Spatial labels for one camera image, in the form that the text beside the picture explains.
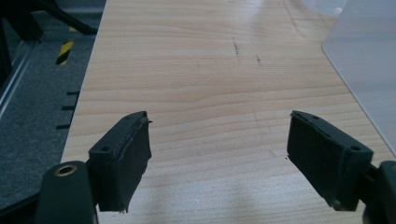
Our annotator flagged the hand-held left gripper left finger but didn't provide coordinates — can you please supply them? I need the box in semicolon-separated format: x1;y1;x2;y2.
88;110;153;214

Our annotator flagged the translucent white plastic board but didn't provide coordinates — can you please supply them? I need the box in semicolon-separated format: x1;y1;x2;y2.
321;0;396;157

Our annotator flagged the yellow black hazard tape strip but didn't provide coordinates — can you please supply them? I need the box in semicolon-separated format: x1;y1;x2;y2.
55;40;76;66

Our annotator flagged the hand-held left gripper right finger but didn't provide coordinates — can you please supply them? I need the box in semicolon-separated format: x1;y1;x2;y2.
286;109;375;212

